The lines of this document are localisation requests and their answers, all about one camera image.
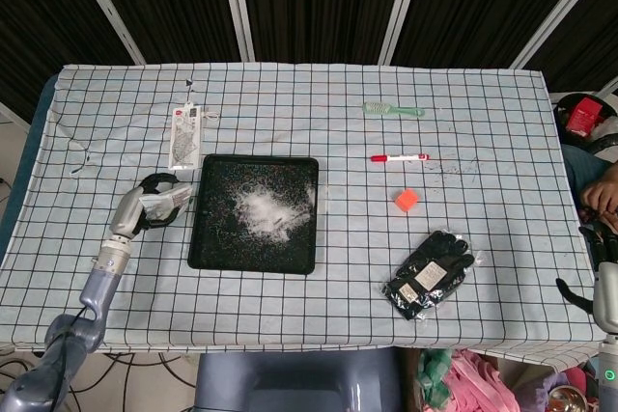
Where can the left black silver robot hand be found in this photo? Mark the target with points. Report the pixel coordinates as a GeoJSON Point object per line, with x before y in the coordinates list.
{"type": "Point", "coordinates": [126, 211]}

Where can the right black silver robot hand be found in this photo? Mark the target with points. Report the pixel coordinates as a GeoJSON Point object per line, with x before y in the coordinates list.
{"type": "Point", "coordinates": [607, 296]}

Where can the clear printed plastic food bag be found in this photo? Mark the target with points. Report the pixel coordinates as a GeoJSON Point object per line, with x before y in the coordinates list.
{"type": "Point", "coordinates": [166, 200]}

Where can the black square tray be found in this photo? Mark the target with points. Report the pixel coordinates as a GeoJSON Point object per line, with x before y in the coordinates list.
{"type": "Point", "coordinates": [217, 248]}

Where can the white powder pile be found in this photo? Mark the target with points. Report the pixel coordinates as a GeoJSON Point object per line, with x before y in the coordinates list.
{"type": "Point", "coordinates": [263, 211]}

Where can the black bag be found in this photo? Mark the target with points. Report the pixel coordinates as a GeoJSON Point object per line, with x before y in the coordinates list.
{"type": "Point", "coordinates": [606, 144]}

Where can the flat white packaged item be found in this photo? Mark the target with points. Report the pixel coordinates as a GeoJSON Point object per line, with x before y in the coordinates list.
{"type": "Point", "coordinates": [186, 142]}

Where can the person hand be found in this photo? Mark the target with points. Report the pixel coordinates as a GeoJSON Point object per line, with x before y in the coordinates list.
{"type": "Point", "coordinates": [601, 195]}

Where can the metal bowl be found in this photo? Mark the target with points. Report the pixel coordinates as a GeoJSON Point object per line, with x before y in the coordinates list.
{"type": "Point", "coordinates": [565, 400]}

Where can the person leg in jeans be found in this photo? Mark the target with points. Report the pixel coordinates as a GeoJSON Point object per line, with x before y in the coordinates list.
{"type": "Point", "coordinates": [579, 166]}

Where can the small black triangular tag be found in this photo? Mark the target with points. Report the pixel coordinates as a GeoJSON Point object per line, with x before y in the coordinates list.
{"type": "Point", "coordinates": [189, 83]}

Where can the pink cloth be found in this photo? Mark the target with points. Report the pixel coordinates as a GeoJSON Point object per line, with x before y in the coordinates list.
{"type": "Point", "coordinates": [475, 383]}

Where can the black gloves in plastic pack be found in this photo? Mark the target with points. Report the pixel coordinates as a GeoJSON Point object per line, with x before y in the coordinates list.
{"type": "Point", "coordinates": [429, 277]}

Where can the red box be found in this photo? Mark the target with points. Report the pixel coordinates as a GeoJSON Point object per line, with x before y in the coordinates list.
{"type": "Point", "coordinates": [583, 115]}

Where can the green crumpled item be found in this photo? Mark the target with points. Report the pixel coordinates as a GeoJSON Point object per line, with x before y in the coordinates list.
{"type": "Point", "coordinates": [434, 378]}

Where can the orange foam cube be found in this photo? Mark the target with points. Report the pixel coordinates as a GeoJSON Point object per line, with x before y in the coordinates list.
{"type": "Point", "coordinates": [405, 200]}

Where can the light blue checkered tablecloth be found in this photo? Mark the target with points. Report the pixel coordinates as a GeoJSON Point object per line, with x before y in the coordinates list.
{"type": "Point", "coordinates": [338, 306]}

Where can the blue-grey robot torso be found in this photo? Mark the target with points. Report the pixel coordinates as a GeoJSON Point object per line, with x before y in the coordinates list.
{"type": "Point", "coordinates": [299, 383]}

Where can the red white marker pen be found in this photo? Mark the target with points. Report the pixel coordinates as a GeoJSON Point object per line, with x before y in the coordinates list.
{"type": "Point", "coordinates": [401, 158]}

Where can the green plastic brush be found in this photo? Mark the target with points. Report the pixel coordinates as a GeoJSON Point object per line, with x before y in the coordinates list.
{"type": "Point", "coordinates": [386, 109]}

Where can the white partition frame post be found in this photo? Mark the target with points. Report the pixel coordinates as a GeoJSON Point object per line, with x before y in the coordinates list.
{"type": "Point", "coordinates": [106, 9]}
{"type": "Point", "coordinates": [237, 7]}
{"type": "Point", "coordinates": [403, 4]}
{"type": "Point", "coordinates": [555, 11]}

